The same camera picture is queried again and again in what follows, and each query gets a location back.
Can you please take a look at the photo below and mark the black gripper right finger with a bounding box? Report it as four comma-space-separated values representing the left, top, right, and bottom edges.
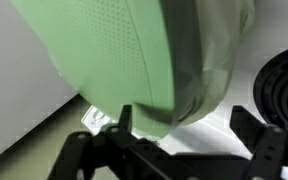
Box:
229, 105, 288, 180

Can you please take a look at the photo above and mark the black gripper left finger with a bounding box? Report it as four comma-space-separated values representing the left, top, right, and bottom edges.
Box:
47, 104, 145, 180

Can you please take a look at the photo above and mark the green waste bin lid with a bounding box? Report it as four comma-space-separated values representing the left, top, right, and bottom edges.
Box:
10, 0, 176, 141

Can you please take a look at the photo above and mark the large black coil burner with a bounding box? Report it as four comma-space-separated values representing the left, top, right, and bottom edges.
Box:
253, 44, 288, 141

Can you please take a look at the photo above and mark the white electric stove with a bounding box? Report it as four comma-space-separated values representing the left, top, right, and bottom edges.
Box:
80, 0, 288, 180

